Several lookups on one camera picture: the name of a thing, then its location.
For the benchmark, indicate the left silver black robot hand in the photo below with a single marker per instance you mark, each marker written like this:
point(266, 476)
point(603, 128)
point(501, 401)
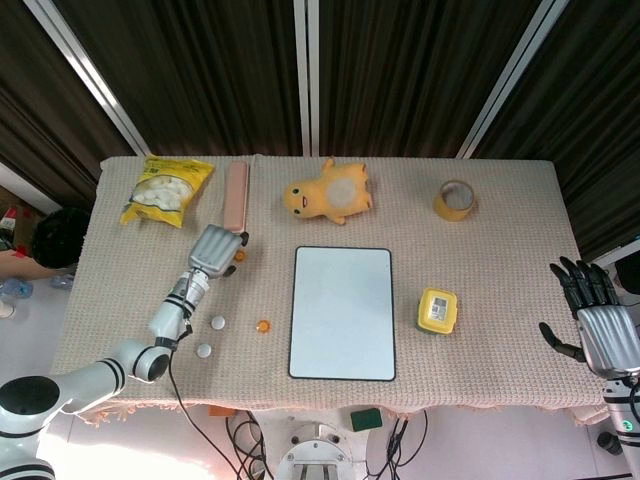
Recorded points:
point(212, 250)

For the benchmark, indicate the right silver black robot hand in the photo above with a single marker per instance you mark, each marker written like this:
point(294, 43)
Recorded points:
point(607, 340)

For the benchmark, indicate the orange round magnet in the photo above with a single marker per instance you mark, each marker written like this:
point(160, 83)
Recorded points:
point(241, 256)
point(262, 326)

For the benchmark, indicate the white round magnet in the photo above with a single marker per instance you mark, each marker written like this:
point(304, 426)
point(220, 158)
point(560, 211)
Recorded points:
point(204, 350)
point(217, 322)

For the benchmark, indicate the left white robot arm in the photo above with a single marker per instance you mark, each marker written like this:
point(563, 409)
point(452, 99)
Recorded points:
point(165, 315)

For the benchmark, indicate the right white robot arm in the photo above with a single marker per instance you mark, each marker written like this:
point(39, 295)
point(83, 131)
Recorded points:
point(622, 415)

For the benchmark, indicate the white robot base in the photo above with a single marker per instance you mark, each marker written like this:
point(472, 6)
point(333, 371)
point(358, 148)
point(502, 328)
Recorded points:
point(312, 452)

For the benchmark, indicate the white magnetic board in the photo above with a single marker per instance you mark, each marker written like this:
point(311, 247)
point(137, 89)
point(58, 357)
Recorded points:
point(342, 312)

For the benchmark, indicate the pink pencil case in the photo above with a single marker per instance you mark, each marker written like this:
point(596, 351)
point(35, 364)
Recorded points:
point(236, 195)

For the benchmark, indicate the black monitor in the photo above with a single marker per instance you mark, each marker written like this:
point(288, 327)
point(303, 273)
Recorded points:
point(629, 272)

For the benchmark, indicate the yellow snack bag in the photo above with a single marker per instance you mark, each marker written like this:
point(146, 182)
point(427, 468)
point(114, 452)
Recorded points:
point(165, 190)

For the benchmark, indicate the small black floor object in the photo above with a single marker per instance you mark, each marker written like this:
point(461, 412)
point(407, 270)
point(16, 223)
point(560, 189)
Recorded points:
point(610, 443)

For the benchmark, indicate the yellow plush toy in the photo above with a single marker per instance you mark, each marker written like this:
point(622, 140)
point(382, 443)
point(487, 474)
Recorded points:
point(327, 192)

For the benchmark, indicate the beige woven tablecloth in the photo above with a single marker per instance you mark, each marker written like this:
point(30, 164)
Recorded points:
point(500, 260)

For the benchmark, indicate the clear plastic bottle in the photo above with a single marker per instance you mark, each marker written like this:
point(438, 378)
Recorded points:
point(15, 289)
point(62, 282)

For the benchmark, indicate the black rounded object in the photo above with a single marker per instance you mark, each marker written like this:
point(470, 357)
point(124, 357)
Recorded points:
point(57, 243)

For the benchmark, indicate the orange flat item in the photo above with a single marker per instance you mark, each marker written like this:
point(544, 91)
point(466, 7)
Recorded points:
point(220, 411)

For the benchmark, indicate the green container with yellow lid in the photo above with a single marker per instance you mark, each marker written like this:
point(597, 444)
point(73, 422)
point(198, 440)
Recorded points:
point(438, 311)

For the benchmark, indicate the dark pleated curtain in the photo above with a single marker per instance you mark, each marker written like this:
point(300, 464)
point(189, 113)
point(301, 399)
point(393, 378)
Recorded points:
point(30, 100)
point(200, 75)
point(410, 75)
point(590, 125)

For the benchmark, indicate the brown cardboard box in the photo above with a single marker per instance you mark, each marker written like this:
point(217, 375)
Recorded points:
point(20, 267)

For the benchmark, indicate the yellow tape roll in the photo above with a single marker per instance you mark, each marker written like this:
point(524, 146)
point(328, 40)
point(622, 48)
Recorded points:
point(452, 210)

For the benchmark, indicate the red packaged item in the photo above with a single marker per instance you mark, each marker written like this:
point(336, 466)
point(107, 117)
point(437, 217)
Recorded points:
point(10, 220)

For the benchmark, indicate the green block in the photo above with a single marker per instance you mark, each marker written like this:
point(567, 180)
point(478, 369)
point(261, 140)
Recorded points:
point(366, 419)

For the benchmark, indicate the white metal frame post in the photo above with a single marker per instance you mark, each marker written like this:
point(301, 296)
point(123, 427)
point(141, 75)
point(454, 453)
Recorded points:
point(306, 75)
point(505, 75)
point(90, 75)

